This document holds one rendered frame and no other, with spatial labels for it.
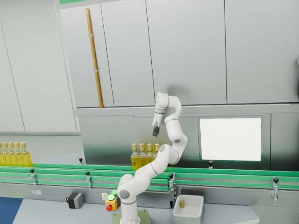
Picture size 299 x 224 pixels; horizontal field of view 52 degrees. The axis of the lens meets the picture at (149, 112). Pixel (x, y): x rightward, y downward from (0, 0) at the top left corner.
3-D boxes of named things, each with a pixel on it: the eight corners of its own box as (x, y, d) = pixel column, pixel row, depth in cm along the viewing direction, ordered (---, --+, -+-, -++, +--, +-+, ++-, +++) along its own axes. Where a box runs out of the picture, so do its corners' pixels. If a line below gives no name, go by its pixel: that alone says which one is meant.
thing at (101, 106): (104, 107, 232) (89, 7, 211) (102, 108, 229) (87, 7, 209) (100, 107, 233) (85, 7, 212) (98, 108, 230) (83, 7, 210)
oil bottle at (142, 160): (150, 178, 226) (147, 151, 220) (148, 182, 220) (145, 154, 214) (143, 177, 227) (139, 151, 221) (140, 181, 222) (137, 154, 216)
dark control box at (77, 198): (84, 203, 225) (82, 193, 223) (78, 209, 218) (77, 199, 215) (74, 202, 227) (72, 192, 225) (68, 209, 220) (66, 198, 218)
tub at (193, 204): (204, 207, 205) (204, 196, 203) (201, 229, 185) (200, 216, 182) (178, 205, 210) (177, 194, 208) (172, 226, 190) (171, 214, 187)
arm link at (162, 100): (175, 98, 191) (160, 97, 188) (171, 114, 195) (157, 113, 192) (166, 90, 205) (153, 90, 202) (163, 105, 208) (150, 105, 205)
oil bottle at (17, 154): (29, 172, 254) (22, 141, 246) (24, 176, 249) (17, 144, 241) (23, 172, 255) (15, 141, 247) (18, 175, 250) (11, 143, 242)
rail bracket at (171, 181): (177, 183, 213) (175, 167, 210) (172, 196, 198) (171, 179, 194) (173, 183, 214) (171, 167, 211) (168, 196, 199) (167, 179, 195)
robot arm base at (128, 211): (143, 229, 180) (142, 206, 176) (122, 233, 178) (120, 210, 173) (138, 214, 195) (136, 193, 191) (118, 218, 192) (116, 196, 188)
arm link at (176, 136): (151, 128, 185) (162, 138, 196) (158, 159, 172) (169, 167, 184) (175, 118, 180) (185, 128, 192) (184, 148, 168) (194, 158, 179)
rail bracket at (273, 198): (276, 202, 199) (277, 170, 192) (280, 217, 183) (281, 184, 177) (269, 201, 200) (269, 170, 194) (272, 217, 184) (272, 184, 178)
